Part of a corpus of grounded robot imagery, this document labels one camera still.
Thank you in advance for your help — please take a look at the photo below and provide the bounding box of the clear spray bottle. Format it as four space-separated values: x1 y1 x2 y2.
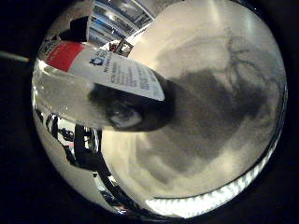
32 40 176 133

